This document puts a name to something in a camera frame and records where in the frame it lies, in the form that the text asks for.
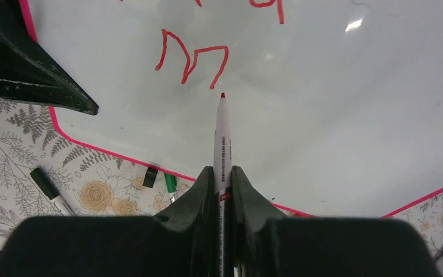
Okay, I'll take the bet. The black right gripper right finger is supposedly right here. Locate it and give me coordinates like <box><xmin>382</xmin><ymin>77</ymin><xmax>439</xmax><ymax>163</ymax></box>
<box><xmin>231</xmin><ymin>166</ymin><xmax>440</xmax><ymax>276</ymax></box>

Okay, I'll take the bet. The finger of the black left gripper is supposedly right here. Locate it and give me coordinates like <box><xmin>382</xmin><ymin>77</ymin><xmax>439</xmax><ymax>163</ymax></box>
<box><xmin>0</xmin><ymin>1</ymin><xmax>99</xmax><ymax>115</ymax></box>

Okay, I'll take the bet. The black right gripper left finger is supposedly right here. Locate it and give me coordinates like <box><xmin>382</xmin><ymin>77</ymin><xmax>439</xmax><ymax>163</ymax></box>
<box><xmin>0</xmin><ymin>167</ymin><xmax>213</xmax><ymax>276</ymax></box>

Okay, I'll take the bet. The red capped marker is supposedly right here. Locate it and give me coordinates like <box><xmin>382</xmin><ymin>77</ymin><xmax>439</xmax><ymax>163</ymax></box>
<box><xmin>213</xmin><ymin>93</ymin><xmax>234</xmax><ymax>276</ymax></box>

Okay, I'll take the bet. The pink framed whiteboard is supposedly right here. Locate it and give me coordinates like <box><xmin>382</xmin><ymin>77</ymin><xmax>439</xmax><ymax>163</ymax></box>
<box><xmin>23</xmin><ymin>1</ymin><xmax>443</xmax><ymax>216</ymax></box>

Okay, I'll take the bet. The black whiteboard foot left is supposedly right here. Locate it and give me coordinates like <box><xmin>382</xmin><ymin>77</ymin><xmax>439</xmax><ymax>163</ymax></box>
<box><xmin>143</xmin><ymin>167</ymin><xmax>158</xmax><ymax>188</ymax></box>

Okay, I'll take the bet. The green capped marker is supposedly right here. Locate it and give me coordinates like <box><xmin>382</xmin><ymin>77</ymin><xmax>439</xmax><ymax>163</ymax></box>
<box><xmin>164</xmin><ymin>173</ymin><xmax>177</xmax><ymax>203</ymax></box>

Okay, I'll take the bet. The black capped marker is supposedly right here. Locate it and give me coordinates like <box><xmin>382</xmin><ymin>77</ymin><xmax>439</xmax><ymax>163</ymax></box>
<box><xmin>30</xmin><ymin>167</ymin><xmax>76</xmax><ymax>216</ymax></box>

